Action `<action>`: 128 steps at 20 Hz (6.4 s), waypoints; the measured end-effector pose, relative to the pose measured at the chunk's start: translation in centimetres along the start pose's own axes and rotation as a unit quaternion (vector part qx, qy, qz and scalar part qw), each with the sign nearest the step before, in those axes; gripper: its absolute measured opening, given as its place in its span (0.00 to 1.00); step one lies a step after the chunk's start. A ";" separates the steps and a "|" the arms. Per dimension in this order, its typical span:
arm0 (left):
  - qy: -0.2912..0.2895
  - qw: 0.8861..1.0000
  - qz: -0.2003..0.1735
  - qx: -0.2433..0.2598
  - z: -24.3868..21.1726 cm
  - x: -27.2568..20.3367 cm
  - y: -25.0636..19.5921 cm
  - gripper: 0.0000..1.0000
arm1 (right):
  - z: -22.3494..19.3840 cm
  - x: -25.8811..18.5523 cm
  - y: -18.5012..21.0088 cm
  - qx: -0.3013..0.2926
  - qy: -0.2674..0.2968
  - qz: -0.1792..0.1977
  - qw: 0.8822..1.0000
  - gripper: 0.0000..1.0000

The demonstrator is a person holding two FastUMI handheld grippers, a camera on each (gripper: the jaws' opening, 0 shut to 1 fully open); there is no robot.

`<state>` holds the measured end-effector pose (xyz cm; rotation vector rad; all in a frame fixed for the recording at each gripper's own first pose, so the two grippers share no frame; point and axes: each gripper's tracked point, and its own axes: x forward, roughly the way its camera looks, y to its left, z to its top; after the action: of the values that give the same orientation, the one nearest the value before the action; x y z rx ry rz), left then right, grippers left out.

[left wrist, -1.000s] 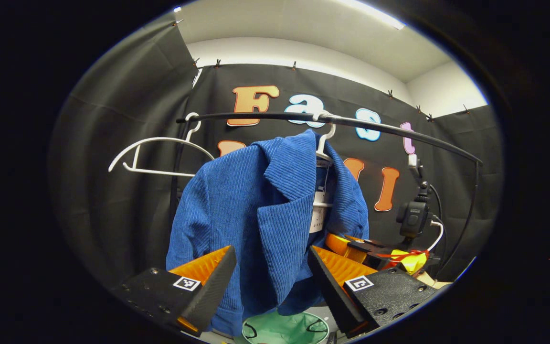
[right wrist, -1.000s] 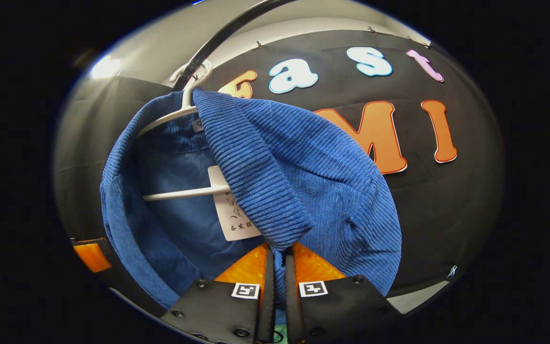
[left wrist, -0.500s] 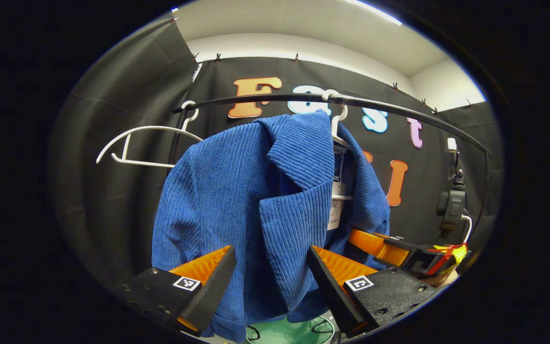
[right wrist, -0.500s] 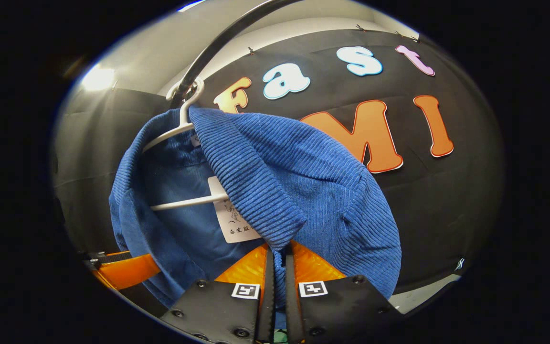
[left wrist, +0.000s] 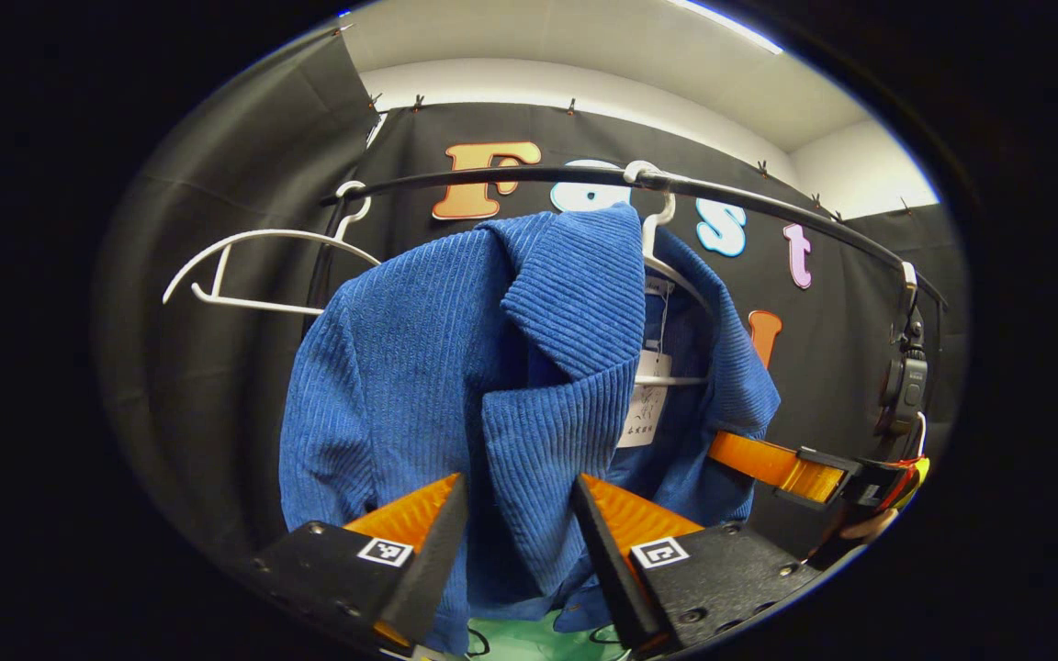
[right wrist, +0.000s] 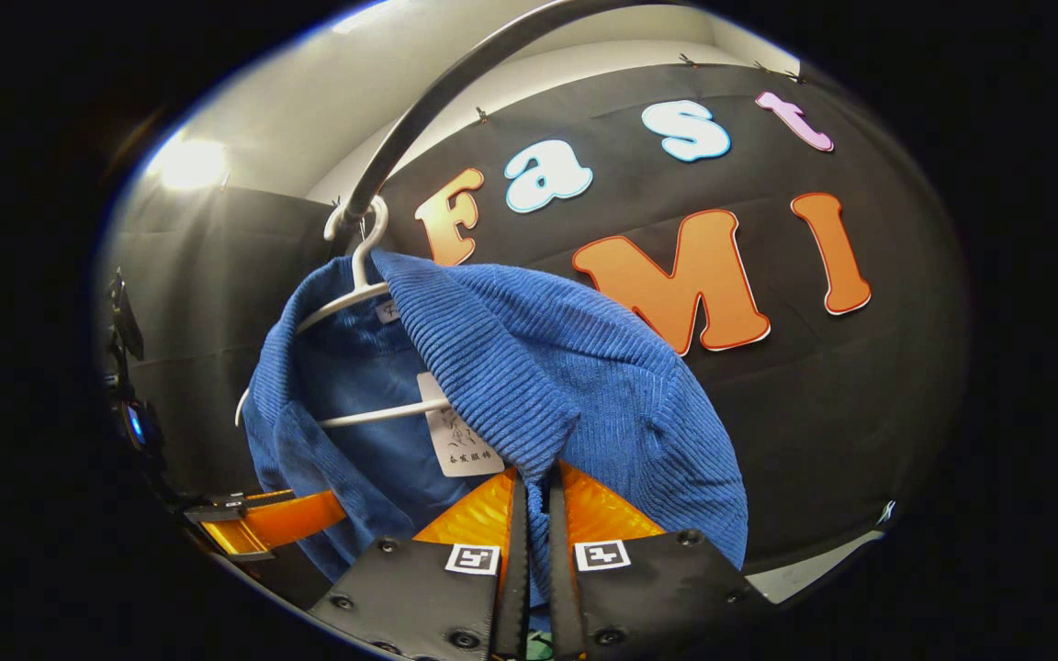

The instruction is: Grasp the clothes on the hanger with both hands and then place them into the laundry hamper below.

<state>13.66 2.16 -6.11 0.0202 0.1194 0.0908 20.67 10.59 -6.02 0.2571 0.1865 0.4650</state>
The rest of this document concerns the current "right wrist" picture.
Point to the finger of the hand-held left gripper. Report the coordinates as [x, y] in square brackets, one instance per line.
[281, 519]

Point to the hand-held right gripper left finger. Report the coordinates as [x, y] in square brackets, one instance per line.
[515, 569]

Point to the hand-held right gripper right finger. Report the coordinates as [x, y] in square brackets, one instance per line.
[564, 569]

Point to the large white clothes hanger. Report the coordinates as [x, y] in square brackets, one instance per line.
[359, 271]

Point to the black clothes rack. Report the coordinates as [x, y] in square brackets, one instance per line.
[419, 119]

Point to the ceiling strip light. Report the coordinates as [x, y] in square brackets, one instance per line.
[189, 163]

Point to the white clip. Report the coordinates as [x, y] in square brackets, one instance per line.
[887, 510]

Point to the ceiling light panel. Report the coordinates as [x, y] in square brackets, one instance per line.
[364, 14]

